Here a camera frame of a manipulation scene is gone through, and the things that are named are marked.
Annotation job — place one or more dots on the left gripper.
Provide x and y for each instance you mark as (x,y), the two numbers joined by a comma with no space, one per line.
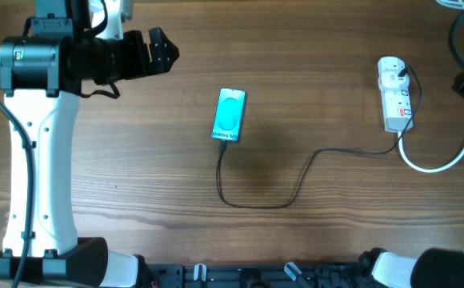
(141,65)

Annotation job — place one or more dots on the smartphone with blue screen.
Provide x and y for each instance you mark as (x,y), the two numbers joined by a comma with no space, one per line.
(228,115)

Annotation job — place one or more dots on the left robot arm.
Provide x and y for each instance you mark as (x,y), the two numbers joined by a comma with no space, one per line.
(42,71)

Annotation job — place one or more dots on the white plug charger adapter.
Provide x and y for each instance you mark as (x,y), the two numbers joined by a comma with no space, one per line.
(390,80)

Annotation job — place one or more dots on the white power strip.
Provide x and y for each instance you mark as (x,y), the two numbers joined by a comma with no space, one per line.
(395,105)

